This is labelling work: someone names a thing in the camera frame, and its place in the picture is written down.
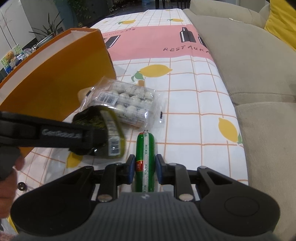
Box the dark green snack pack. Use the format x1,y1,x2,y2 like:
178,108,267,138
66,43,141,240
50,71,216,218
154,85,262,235
69,105,125,159

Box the green sausage stick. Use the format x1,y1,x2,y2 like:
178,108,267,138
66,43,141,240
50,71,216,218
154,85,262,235
135,130,156,192

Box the clear pack white candies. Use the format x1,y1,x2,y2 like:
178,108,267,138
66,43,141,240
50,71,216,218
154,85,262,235
78,77,166,129

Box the person's left hand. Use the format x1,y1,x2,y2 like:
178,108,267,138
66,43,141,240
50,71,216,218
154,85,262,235
0,156,25,218

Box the lemon pattern tablecloth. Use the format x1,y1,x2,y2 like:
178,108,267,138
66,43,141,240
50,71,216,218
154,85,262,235
9,7,249,232

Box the orange cardboard box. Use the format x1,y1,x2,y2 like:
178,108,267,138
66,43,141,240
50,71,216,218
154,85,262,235
0,27,117,158

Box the grey planter with plant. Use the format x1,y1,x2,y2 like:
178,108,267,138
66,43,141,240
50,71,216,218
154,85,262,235
29,13,64,49

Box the teddy bear picture card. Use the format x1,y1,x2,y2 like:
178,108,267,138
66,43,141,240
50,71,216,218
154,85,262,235
1,44,23,68

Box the beige sofa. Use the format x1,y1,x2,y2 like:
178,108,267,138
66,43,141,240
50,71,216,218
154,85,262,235
185,1,295,240

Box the yellow cushion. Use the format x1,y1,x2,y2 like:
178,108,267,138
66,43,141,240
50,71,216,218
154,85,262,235
264,0,295,50

